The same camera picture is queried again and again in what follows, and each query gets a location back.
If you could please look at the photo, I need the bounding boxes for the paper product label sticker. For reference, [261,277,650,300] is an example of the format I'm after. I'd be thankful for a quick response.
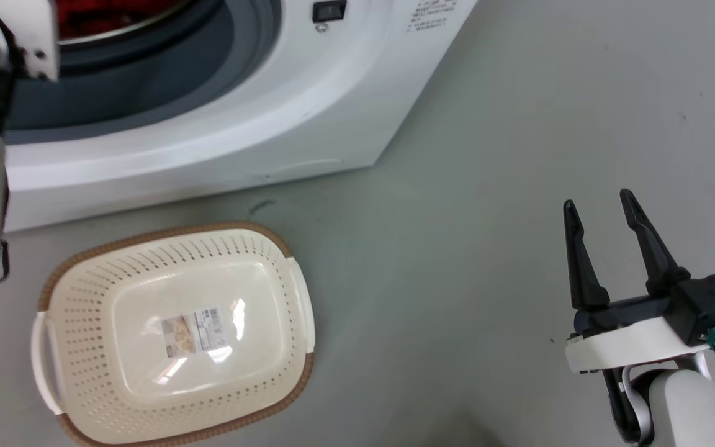
[160,305,226,358]

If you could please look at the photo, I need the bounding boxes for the grey rubber door gasket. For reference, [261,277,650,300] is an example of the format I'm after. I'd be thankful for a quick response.
[4,0,284,147]

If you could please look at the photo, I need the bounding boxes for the red clothes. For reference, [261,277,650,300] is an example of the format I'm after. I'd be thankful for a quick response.
[55,0,192,42]

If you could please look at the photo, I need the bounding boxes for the white front-load washing machine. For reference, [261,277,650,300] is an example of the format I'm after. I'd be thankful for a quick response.
[2,0,480,234]

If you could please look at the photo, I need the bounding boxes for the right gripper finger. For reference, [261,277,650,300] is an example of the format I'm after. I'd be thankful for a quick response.
[619,189,691,296]
[562,199,611,312]

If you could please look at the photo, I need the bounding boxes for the cream perforated laundry basket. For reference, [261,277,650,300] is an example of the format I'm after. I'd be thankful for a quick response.
[30,220,317,447]

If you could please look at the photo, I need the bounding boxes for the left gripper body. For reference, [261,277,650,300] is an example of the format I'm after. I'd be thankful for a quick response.
[0,0,61,135]

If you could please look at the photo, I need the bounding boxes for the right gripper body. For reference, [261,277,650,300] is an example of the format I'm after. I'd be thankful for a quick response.
[565,275,715,374]

